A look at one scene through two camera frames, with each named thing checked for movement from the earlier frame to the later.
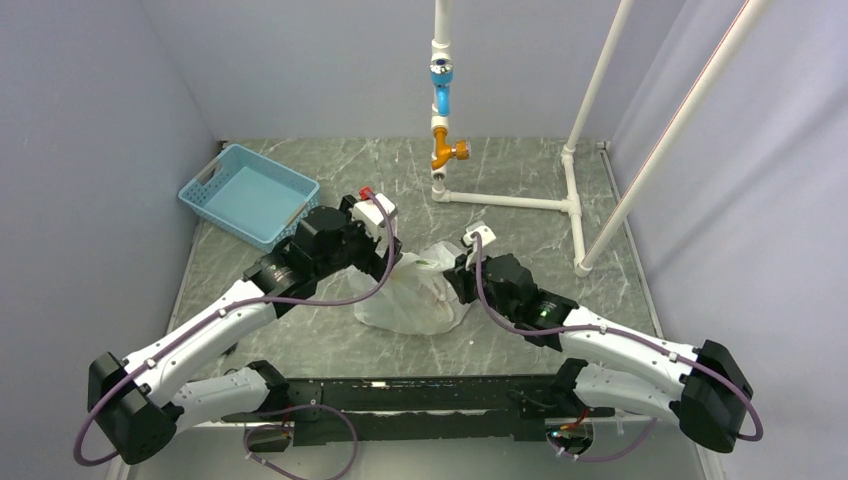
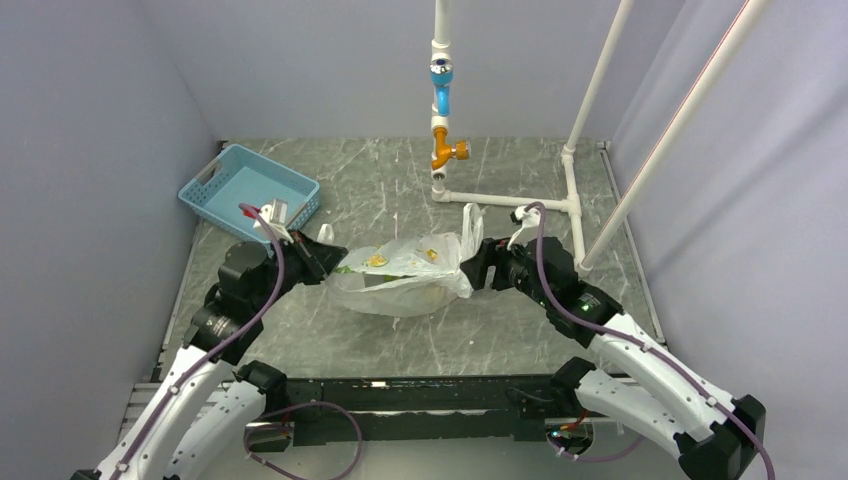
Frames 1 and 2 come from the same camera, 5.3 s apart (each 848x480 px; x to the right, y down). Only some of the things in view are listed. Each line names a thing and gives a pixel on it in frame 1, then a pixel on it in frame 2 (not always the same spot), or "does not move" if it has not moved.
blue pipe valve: [441, 74] does not move
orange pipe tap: [445, 151] does not move
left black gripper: [372, 263] -> [325, 257]
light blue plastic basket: [252, 197] does not move
